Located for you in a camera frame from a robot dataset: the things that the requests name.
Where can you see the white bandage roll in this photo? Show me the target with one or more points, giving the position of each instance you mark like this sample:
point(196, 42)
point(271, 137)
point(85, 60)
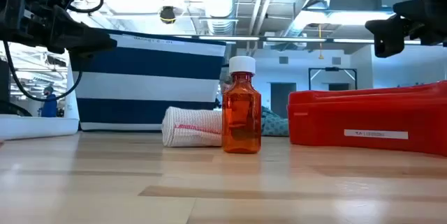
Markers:
point(188, 126)

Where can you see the black metal frame stand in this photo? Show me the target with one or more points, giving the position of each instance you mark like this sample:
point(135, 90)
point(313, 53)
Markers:
point(331, 69)

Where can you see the blue and white box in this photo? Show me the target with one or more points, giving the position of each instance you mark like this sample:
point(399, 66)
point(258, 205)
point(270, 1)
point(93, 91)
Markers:
point(35, 128)

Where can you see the red first aid kit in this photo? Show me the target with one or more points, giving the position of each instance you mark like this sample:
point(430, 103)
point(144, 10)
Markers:
point(366, 116)

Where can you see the person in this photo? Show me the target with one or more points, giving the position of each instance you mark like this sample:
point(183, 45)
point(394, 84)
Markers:
point(49, 105)

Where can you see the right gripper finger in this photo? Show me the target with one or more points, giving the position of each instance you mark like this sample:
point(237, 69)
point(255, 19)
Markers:
point(387, 37)

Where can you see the yellow hanging ceiling piece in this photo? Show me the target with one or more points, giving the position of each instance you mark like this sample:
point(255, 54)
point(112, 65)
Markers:
point(320, 56)

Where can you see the grey door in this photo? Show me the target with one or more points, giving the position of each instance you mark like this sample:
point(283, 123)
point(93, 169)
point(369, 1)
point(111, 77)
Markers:
point(283, 100)

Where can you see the teal patterned cloth gown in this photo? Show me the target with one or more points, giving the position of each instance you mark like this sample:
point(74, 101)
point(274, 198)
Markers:
point(276, 124)

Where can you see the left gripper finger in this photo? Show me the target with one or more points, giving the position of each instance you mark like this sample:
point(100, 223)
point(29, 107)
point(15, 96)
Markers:
point(87, 40)
point(77, 60)

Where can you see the amber bottle with white cap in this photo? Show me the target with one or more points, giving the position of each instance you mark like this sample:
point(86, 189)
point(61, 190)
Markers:
point(241, 119)

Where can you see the black round ceiling fixture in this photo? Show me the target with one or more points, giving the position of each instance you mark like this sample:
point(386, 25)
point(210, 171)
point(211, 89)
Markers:
point(167, 14)

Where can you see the navy white striped fabric basket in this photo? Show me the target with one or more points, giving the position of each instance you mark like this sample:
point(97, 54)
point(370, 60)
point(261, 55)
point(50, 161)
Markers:
point(146, 88)

